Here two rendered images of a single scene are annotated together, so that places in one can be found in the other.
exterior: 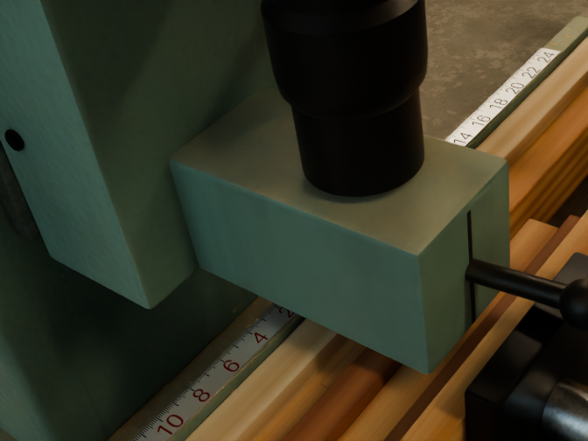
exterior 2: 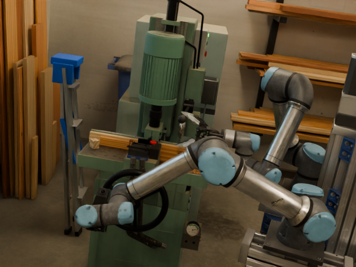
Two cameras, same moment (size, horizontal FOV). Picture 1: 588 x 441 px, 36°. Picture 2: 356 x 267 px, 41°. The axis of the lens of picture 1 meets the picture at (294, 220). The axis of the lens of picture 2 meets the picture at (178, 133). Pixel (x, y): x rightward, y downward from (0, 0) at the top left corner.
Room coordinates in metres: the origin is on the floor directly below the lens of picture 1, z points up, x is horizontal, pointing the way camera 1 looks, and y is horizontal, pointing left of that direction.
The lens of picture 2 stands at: (-1.03, -1.66, 1.74)
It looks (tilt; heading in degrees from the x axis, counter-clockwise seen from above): 19 degrees down; 47
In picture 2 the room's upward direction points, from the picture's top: 8 degrees clockwise
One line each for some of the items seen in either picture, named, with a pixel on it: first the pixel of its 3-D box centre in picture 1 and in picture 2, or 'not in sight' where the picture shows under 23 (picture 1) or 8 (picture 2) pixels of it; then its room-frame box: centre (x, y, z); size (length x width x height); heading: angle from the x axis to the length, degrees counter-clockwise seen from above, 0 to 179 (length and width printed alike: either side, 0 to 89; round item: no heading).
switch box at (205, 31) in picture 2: not in sight; (199, 45); (0.64, 0.09, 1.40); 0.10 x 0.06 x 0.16; 44
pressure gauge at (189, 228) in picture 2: not in sight; (192, 229); (0.34, -0.37, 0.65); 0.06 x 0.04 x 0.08; 134
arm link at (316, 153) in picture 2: not in sight; (311, 159); (0.88, -0.54, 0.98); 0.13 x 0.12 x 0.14; 96
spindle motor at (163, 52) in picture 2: not in sight; (161, 68); (0.31, -0.03, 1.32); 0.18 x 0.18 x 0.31
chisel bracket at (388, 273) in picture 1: (341, 227); (153, 133); (0.33, -0.02, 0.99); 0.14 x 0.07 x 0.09; 44
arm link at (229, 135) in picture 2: not in sight; (228, 139); (0.42, -0.41, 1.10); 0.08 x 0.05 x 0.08; 44
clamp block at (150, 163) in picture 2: not in sight; (141, 164); (0.17, -0.16, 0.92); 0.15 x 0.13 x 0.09; 134
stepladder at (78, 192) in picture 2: not in sight; (70, 146); (0.38, 0.87, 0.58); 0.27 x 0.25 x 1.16; 137
